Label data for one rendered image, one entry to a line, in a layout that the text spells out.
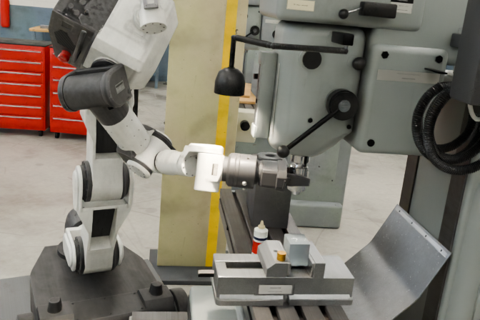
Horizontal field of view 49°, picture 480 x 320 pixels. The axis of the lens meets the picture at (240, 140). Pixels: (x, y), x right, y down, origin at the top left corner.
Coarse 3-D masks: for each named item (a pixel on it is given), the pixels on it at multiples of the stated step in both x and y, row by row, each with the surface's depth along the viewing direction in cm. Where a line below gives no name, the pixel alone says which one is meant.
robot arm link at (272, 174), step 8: (240, 160) 133; (248, 160) 133; (264, 160) 139; (280, 160) 140; (240, 168) 132; (248, 168) 132; (256, 168) 134; (264, 168) 133; (272, 168) 133; (280, 168) 133; (240, 176) 132; (248, 176) 132; (256, 176) 134; (264, 176) 132; (272, 176) 132; (280, 176) 130; (240, 184) 134; (248, 184) 134; (264, 184) 133; (272, 184) 133; (280, 184) 131
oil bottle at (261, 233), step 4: (260, 224) 151; (256, 228) 151; (260, 228) 151; (264, 228) 151; (256, 232) 150; (260, 232) 150; (264, 232) 150; (256, 236) 151; (260, 236) 150; (264, 236) 150; (256, 240) 151; (260, 240) 150; (264, 240) 151; (256, 244) 151; (252, 248) 153; (256, 248) 151; (252, 252) 153; (256, 252) 152
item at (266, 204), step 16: (256, 160) 181; (272, 160) 179; (256, 192) 170; (272, 192) 170; (288, 192) 170; (256, 208) 171; (272, 208) 172; (288, 208) 172; (256, 224) 173; (272, 224) 173
